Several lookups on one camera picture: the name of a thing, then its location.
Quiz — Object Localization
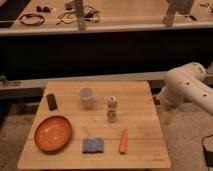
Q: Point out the small white labelled bottle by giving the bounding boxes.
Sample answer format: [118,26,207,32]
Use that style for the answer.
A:
[107,96,117,122]

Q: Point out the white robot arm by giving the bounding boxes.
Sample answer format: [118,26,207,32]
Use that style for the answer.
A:
[157,62,213,124]

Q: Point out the wooden table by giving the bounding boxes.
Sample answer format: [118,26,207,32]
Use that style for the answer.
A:
[18,81,171,170]

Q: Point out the black box at right edge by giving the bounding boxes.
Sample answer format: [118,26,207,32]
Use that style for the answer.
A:
[201,134,213,168]

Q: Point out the orange carrot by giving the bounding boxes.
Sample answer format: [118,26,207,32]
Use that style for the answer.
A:
[119,129,128,154]

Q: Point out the blue sponge cloth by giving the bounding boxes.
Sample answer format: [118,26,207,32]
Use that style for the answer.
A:
[82,138,104,154]

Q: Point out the translucent plastic cup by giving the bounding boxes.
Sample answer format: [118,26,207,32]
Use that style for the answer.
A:
[78,87,94,109]

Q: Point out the black rectangular block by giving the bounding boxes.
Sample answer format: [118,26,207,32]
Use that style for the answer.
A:
[46,94,57,111]

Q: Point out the orange plastic bowl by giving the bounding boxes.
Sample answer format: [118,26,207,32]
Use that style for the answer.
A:
[34,116,72,153]

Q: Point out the small black objects on bench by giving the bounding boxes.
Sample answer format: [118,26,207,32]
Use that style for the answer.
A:
[36,6,51,13]

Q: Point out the grey metal post right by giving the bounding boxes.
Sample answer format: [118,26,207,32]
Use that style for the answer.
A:
[163,0,195,27]

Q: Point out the grey metal post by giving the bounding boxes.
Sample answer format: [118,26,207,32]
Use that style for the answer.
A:
[74,0,86,30]
[163,0,195,27]

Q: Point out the tangled black cables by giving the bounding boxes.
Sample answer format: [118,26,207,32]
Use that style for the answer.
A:
[55,4,101,26]

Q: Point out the grey metal post left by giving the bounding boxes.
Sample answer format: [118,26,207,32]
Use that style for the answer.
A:
[74,0,86,30]

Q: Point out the black coiled cable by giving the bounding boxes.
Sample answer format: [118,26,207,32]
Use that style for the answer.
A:
[18,13,46,27]

